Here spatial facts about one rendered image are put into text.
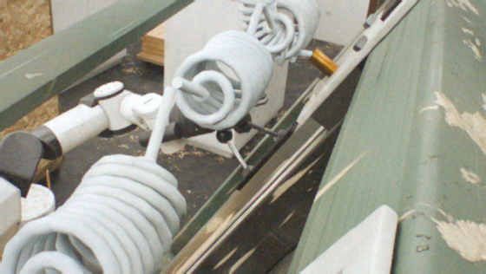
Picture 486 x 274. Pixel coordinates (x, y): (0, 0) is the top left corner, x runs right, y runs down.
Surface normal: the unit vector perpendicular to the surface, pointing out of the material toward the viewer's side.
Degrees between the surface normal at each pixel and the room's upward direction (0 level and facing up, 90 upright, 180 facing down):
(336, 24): 90
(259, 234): 90
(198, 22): 90
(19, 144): 37
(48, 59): 30
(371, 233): 60
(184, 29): 90
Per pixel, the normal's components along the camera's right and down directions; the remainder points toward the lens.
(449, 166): 0.54, -0.64
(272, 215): -0.32, 0.45
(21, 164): 0.43, -0.43
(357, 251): -0.78, -0.62
